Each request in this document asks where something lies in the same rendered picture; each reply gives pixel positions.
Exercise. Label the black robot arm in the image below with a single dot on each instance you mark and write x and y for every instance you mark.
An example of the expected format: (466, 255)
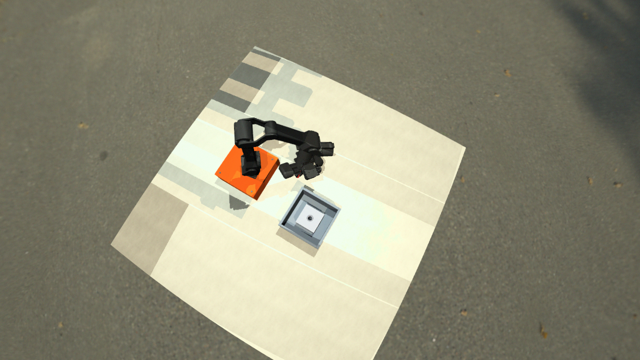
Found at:
(307, 143)

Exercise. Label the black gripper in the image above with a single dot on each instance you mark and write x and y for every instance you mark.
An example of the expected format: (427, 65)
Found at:
(288, 170)

